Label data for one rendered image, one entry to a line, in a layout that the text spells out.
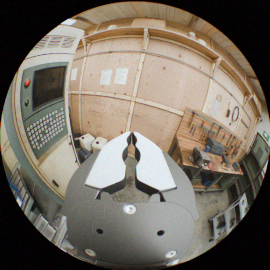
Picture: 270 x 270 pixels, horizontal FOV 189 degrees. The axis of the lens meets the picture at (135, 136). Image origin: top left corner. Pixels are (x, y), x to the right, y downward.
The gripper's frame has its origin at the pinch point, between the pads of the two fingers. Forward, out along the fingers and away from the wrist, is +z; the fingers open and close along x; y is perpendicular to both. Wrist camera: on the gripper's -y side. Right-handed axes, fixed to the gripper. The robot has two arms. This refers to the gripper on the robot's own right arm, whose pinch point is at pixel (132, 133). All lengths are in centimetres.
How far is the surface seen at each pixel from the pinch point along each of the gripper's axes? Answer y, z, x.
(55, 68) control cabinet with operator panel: -28, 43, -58
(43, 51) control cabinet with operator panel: -47, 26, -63
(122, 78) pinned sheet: -15, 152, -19
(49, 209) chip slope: 60, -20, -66
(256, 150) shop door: 36, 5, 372
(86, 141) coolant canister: 100, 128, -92
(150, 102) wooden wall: 24, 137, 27
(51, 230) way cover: 67, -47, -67
